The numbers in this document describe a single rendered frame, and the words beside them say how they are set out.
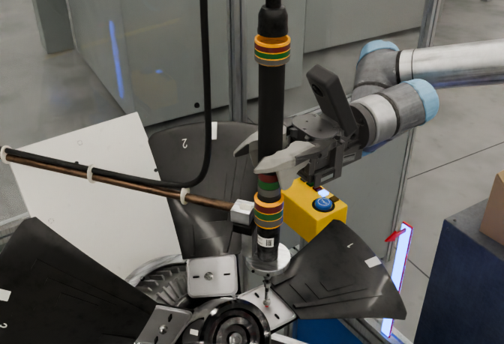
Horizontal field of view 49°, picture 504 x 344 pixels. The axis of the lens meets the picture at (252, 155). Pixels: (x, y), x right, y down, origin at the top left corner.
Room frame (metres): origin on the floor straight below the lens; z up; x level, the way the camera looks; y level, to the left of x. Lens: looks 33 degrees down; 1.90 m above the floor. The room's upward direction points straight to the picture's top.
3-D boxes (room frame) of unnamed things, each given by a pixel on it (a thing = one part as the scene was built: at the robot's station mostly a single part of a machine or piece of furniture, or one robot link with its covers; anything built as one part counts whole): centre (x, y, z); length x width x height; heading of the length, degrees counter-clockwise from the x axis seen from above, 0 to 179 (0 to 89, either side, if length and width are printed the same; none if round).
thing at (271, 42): (0.63, -0.02, 1.64); 0.04 x 0.04 x 0.03
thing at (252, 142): (0.66, -0.01, 1.47); 0.09 x 0.03 x 0.06; 115
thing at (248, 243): (0.63, -0.02, 1.34); 0.09 x 0.07 x 0.10; 70
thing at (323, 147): (0.64, -0.08, 1.50); 0.09 x 0.05 x 0.02; 136
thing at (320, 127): (0.69, -0.11, 1.47); 0.12 x 0.08 x 0.09; 126
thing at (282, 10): (0.63, -0.02, 1.50); 0.04 x 0.04 x 0.46
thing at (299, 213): (1.08, -0.15, 1.02); 0.16 x 0.10 x 0.11; 36
